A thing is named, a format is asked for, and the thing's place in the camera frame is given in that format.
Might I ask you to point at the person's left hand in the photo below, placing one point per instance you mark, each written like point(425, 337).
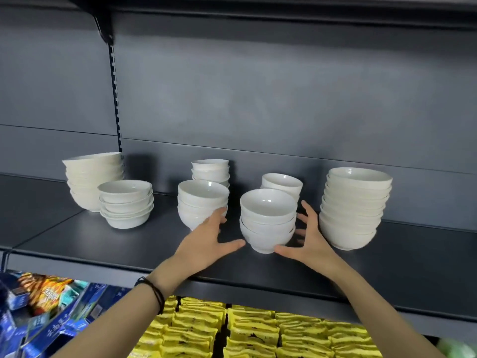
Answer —
point(201, 253)

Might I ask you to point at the person's right hand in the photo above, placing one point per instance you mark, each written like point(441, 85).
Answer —
point(318, 253)

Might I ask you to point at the off-white ceramic bowl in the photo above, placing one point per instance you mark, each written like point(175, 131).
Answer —
point(359, 175)
point(352, 222)
point(356, 203)
point(357, 193)
point(354, 213)
point(348, 238)

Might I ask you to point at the tall white ceramic bowl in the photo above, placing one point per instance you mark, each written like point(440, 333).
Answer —
point(282, 181)
point(297, 197)

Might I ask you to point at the group of white bowls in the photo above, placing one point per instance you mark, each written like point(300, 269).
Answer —
point(428, 197)
point(126, 221)

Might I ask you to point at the cream ceramic bowl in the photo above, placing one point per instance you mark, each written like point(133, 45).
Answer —
point(85, 179)
point(93, 172)
point(93, 161)

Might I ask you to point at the person's right forearm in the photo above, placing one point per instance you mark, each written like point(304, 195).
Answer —
point(384, 320)

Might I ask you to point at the person's left forearm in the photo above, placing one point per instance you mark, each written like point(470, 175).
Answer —
point(119, 324)

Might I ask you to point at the yellow packets shelf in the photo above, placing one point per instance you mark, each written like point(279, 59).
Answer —
point(253, 331)

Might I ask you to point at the teal packet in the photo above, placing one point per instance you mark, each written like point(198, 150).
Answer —
point(71, 294)

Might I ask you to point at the orange snack packet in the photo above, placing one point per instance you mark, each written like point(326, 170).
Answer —
point(48, 294)

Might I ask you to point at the large grey metal back panel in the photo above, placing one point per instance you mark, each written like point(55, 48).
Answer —
point(48, 78)
point(279, 93)

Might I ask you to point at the green packets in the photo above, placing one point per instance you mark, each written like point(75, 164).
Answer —
point(458, 350)

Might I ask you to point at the row of blue boxes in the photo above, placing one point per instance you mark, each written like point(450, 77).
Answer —
point(44, 331)

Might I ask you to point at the narrow grey metal back panel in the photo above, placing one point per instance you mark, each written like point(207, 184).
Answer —
point(33, 152)

